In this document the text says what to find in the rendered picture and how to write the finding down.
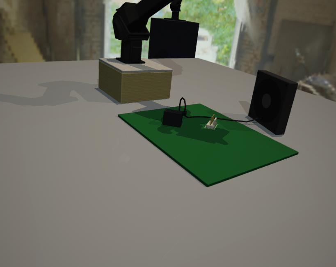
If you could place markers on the green circuit board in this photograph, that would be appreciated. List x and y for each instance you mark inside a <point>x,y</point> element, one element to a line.
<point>212,150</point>

